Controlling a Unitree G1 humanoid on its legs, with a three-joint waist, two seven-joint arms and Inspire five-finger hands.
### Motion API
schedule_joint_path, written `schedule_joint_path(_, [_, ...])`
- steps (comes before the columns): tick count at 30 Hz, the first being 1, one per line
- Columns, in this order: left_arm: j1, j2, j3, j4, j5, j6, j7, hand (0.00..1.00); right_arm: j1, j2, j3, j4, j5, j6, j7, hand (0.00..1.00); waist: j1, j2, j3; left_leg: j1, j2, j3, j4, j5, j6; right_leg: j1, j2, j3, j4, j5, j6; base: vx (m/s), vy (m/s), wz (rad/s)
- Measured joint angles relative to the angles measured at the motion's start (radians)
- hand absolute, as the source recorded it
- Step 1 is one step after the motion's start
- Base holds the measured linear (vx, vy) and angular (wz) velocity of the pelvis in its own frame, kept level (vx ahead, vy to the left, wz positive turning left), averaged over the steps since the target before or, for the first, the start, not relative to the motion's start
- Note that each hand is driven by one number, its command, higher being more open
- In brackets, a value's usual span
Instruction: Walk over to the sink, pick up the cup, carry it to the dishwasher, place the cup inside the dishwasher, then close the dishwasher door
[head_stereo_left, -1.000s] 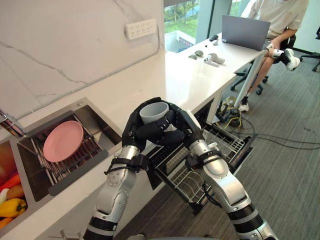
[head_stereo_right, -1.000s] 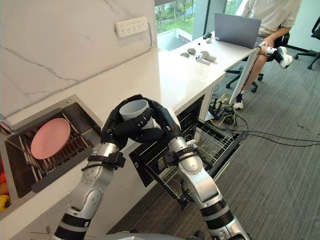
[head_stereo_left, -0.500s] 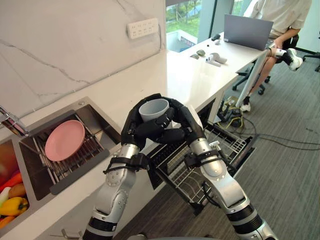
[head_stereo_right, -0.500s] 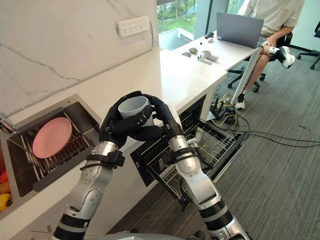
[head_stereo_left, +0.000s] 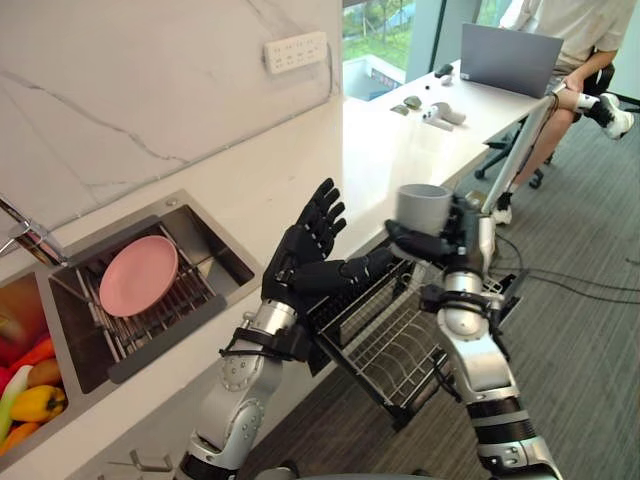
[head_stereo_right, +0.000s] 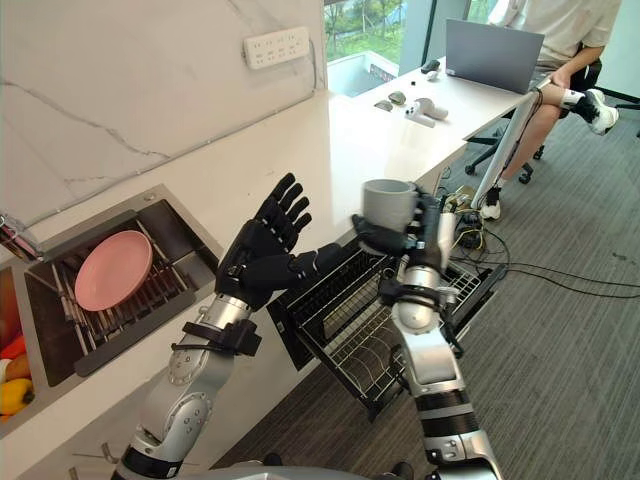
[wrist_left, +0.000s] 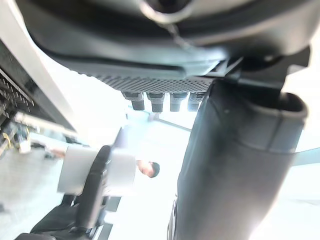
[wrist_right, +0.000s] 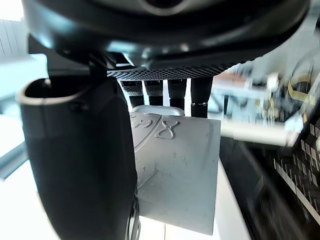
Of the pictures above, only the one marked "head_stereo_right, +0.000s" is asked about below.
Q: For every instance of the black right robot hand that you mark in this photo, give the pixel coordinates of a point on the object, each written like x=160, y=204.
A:
x=427, y=240

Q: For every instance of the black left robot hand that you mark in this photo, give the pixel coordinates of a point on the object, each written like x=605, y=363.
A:
x=260, y=260

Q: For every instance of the grey cup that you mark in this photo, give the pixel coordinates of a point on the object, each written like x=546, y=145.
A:
x=385, y=205

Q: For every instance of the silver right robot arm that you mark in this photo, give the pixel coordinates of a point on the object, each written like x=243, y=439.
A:
x=430, y=360

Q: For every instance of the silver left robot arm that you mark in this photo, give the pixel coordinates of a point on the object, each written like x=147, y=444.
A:
x=190, y=395

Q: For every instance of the black dishwasher drawer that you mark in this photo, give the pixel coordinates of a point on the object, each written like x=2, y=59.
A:
x=295, y=340

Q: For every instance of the steel sink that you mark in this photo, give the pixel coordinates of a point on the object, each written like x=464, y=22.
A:
x=170, y=225

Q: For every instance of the metal sink drain rack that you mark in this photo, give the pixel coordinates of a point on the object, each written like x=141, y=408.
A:
x=125, y=320

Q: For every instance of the black office chair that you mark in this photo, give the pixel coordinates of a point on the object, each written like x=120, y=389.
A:
x=500, y=142

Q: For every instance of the white VR controller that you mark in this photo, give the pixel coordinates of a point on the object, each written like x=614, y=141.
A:
x=413, y=111
x=435, y=110

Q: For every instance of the small green-brown object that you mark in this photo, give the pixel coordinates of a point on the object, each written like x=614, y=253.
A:
x=384, y=105
x=398, y=97

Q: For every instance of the pink plate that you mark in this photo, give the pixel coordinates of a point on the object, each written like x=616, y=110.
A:
x=112, y=272

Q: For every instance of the black and white controller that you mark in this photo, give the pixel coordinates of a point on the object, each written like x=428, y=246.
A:
x=431, y=69

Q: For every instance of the grey laptop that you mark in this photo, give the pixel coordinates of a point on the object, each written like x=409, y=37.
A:
x=492, y=55

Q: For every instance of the white power strip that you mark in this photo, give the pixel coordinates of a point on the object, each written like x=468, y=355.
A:
x=275, y=47

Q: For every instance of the window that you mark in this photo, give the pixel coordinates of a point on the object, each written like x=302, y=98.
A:
x=360, y=30

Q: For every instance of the person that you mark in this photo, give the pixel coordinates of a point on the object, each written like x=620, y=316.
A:
x=560, y=25

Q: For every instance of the yellow bell pepper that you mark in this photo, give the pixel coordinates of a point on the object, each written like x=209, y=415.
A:
x=15, y=395

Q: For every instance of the metal wall hook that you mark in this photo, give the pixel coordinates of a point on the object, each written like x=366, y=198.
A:
x=100, y=455

